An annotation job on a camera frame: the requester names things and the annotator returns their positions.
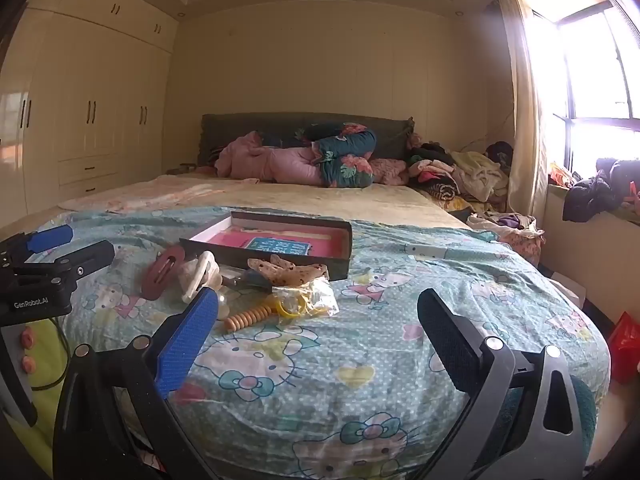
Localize dark garment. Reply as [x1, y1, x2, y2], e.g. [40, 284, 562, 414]
[562, 157, 640, 223]

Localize dark teal cushion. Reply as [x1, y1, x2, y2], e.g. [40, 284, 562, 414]
[502, 376, 598, 461]

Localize window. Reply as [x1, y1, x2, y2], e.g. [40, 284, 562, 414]
[520, 0, 640, 181]

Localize basket of clothes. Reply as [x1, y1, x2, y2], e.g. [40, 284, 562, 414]
[467, 210, 546, 267]

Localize wooden bead bracelet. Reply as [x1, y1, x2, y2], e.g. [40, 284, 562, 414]
[223, 301, 277, 332]

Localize cream curtain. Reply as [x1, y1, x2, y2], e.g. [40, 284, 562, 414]
[497, 0, 552, 221]

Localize yellow-green garment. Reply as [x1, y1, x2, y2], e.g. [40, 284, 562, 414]
[0, 317, 71, 466]

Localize dark floral quilt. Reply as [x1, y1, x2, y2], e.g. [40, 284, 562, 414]
[295, 122, 378, 189]

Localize pearly white ornament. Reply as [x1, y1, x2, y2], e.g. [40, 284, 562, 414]
[215, 287, 234, 322]

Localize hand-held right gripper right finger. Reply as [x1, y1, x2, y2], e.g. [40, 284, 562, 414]
[415, 288, 583, 480]

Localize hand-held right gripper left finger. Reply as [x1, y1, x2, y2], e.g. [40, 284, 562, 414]
[52, 287, 221, 480]

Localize pink and floral bedding roll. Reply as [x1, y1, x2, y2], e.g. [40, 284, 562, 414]
[197, 112, 416, 167]

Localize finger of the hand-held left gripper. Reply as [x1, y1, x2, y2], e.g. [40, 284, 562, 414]
[27, 225, 74, 254]
[55, 240, 116, 277]

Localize red bag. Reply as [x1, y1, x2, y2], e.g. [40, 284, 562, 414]
[607, 311, 640, 386]

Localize yellow rings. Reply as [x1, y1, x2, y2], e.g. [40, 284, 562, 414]
[271, 277, 341, 319]

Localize dark red hair clip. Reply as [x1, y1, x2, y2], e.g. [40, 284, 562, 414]
[141, 246, 184, 301]

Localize pink floral cloth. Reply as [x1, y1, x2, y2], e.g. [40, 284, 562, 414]
[372, 158, 412, 186]

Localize cartoon cat printed blanket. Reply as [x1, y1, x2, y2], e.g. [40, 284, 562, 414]
[30, 206, 612, 480]

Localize pile of clothes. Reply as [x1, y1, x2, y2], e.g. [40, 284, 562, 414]
[407, 141, 513, 211]

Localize colourful items on sill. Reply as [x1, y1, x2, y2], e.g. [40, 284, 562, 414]
[547, 160, 582, 189]

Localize cream wardrobe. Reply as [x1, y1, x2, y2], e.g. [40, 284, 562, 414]
[0, 0, 179, 233]

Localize white hair claw clip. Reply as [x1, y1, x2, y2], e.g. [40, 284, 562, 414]
[179, 251, 221, 303]

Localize blue printed card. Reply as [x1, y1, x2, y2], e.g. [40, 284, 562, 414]
[244, 237, 312, 257]

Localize dark cardboard box pink lining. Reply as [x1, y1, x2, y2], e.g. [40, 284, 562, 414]
[179, 211, 353, 282]

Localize beige bedspread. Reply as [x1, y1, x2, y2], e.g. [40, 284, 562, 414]
[59, 174, 472, 231]

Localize beige spotted scrunchie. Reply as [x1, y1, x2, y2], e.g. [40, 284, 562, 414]
[248, 254, 331, 286]

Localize pink quilt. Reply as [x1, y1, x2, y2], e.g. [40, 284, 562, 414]
[215, 131, 326, 186]

